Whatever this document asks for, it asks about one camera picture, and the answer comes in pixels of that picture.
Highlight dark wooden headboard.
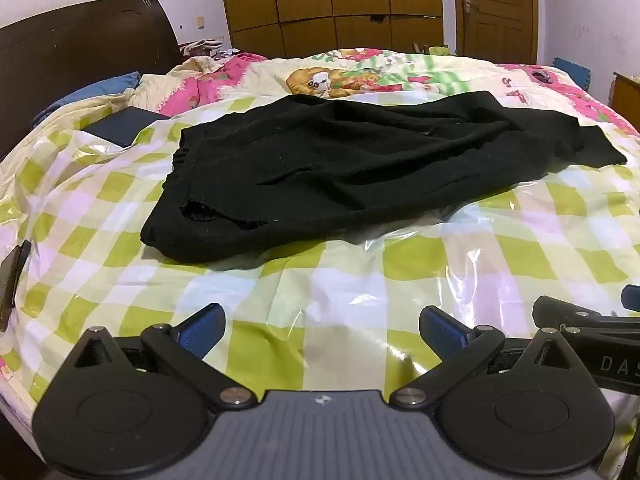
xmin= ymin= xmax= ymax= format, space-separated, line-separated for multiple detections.
xmin=0 ymin=0 xmax=182 ymax=161

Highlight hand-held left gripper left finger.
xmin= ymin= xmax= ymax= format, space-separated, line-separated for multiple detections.
xmin=64 ymin=302 xmax=258 ymax=408

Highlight wooden cabinet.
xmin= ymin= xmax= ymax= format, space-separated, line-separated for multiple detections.
xmin=610 ymin=72 xmax=640 ymax=121

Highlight blue pillow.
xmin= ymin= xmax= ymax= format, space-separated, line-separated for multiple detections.
xmin=31 ymin=71 xmax=142 ymax=128

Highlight checkered green yellow bedsheet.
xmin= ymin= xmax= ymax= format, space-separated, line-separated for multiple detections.
xmin=0 ymin=91 xmax=640 ymax=441

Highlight wooden wardrobe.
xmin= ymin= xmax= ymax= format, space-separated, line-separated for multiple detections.
xmin=217 ymin=0 xmax=445 ymax=58

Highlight wooden door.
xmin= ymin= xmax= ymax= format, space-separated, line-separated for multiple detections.
xmin=452 ymin=0 xmax=540 ymax=65

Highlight pile of clothes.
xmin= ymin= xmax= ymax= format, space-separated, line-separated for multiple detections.
xmin=180 ymin=38 xmax=225 ymax=58

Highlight black pants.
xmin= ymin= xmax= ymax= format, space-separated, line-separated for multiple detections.
xmin=140 ymin=90 xmax=629 ymax=265

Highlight cartoon printed quilt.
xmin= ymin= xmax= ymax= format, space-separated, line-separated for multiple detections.
xmin=135 ymin=47 xmax=640 ymax=136

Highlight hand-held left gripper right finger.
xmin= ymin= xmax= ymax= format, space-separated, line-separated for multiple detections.
xmin=390 ymin=305 xmax=583 ymax=408

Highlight blue foam mat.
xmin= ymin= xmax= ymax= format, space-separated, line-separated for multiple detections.
xmin=552 ymin=56 xmax=593 ymax=92

